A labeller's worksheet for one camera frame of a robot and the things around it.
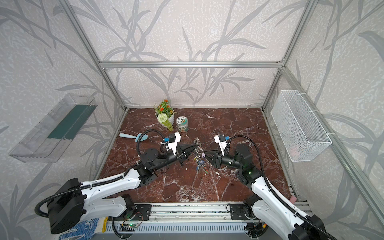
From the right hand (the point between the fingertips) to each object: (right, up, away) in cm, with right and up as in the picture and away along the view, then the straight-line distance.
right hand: (204, 150), depth 70 cm
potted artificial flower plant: (-25, +18, +28) cm, 42 cm away
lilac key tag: (0, -2, -2) cm, 3 cm away
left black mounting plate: (-30, -32, +4) cm, 44 cm away
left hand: (-3, +4, -5) cm, 7 cm away
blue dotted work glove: (-56, -38, -2) cm, 67 cm away
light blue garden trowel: (-41, +3, +32) cm, 52 cm away
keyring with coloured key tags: (-2, -2, -6) cm, 7 cm away
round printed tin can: (-14, +12, +31) cm, 37 cm away
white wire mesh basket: (+41, +8, -9) cm, 43 cm away
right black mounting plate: (+17, -31, +3) cm, 36 cm away
